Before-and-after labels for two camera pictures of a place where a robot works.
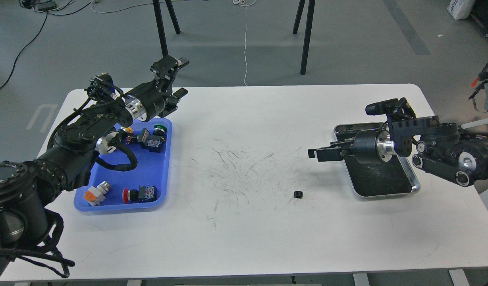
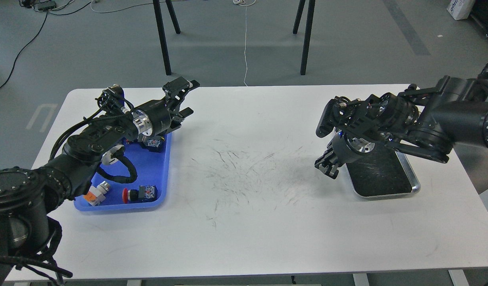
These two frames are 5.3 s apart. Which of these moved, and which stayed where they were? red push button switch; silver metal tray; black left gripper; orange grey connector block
Moved: black left gripper
Stayed: silver metal tray; orange grey connector block; red push button switch
